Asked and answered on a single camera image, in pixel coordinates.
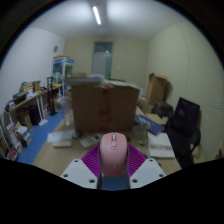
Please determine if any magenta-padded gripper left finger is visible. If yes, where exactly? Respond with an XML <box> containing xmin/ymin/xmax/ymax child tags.
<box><xmin>60</xmin><ymin>144</ymin><xmax>103</xmax><ymax>190</ymax></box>

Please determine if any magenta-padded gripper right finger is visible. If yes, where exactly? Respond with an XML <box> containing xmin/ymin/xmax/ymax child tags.
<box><xmin>127</xmin><ymin>144</ymin><xmax>167</xmax><ymax>190</ymax></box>

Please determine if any pink computer mouse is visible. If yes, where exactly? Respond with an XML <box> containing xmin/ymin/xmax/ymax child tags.
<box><xmin>98</xmin><ymin>131</ymin><xmax>130</xmax><ymax>178</ymax></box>

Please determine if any white notebook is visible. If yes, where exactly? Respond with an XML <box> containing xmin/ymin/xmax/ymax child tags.
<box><xmin>147</xmin><ymin>131</ymin><xmax>177</xmax><ymax>160</ymax></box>

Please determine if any white paper sheet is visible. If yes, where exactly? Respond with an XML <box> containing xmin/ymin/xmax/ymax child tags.
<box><xmin>46</xmin><ymin>129</ymin><xmax>77</xmax><ymax>144</ymax></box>

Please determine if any blue folder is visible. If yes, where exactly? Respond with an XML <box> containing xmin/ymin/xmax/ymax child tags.
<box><xmin>134</xmin><ymin>114</ymin><xmax>166</xmax><ymax>136</ymax></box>

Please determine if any black office chair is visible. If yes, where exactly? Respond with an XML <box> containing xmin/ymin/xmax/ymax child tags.
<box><xmin>165</xmin><ymin>96</ymin><xmax>203</xmax><ymax>169</ymax></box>

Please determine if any clear plastic jar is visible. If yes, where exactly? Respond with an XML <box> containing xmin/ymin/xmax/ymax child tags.
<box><xmin>59</xmin><ymin>95</ymin><xmax>75</xmax><ymax>127</ymax></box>

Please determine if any large brown cardboard box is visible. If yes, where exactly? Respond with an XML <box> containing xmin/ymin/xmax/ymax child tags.
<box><xmin>65</xmin><ymin>76</ymin><xmax>141</xmax><ymax>135</ymax></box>

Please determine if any black floor stand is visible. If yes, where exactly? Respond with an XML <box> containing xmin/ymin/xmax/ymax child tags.
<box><xmin>46</xmin><ymin>76</ymin><xmax>58</xmax><ymax>117</ymax></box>

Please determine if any open tall cardboard box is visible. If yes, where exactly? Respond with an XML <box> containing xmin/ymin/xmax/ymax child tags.
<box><xmin>144</xmin><ymin>72</ymin><xmax>169</xmax><ymax>108</ymax></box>

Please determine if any cluttered wooden side desk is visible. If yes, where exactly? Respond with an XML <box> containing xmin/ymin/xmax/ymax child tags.
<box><xmin>3</xmin><ymin>80</ymin><xmax>63</xmax><ymax>129</ymax></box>

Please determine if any blue-framed glass cabinet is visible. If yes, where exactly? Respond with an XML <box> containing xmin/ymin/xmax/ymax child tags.
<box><xmin>52</xmin><ymin>56</ymin><xmax>75</xmax><ymax>89</ymax></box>

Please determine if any grey door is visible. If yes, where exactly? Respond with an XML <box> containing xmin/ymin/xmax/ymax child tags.
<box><xmin>91</xmin><ymin>41</ymin><xmax>114</xmax><ymax>81</ymax></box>

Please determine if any long ceiling light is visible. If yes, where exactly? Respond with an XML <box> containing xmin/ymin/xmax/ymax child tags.
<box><xmin>91</xmin><ymin>5</ymin><xmax>102</xmax><ymax>26</ymax></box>

